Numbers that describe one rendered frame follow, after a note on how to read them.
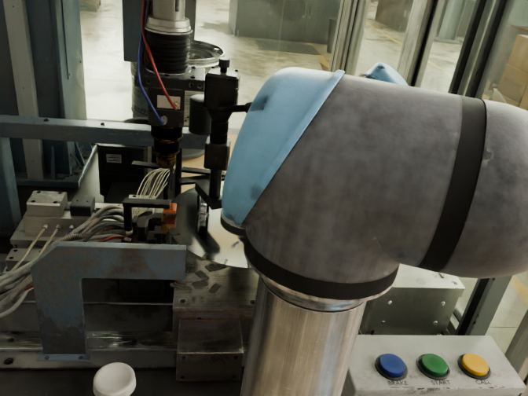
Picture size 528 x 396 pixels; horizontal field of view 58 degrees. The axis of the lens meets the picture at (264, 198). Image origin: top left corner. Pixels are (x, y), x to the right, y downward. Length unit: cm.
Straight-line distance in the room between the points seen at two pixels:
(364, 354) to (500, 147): 58
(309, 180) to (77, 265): 61
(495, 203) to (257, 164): 13
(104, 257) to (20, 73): 72
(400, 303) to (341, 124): 75
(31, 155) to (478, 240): 133
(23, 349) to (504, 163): 88
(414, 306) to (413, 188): 75
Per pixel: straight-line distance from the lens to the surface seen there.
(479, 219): 29
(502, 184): 29
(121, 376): 92
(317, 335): 36
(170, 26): 81
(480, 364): 88
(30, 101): 143
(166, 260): 81
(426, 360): 84
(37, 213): 117
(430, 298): 103
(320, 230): 29
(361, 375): 79
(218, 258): 87
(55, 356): 99
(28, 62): 140
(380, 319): 102
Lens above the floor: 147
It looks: 29 degrees down
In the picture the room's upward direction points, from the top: 8 degrees clockwise
